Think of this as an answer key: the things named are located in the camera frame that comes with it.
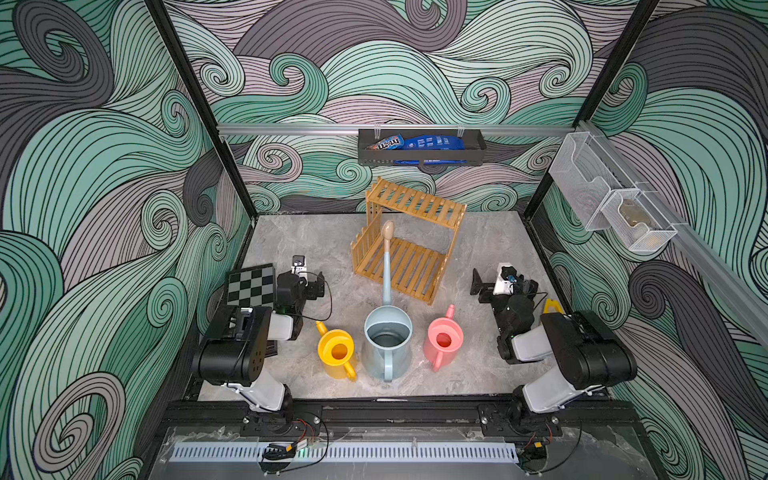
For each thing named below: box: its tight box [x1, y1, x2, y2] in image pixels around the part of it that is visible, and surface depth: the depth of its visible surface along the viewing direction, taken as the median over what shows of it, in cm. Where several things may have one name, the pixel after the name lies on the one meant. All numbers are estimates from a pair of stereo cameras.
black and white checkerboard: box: [227, 263, 276, 308], surface depth 97 cm
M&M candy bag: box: [364, 134, 405, 151], surface depth 94 cm
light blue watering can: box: [363, 220, 413, 383], surface depth 71 cm
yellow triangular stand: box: [543, 298, 565, 314], surface depth 95 cm
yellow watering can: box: [316, 320, 357, 382], surface depth 76 cm
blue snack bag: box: [402, 135, 465, 150], surface depth 94 cm
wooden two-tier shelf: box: [350, 176, 467, 306], surface depth 97 cm
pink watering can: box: [423, 304, 464, 372], surface depth 77 cm
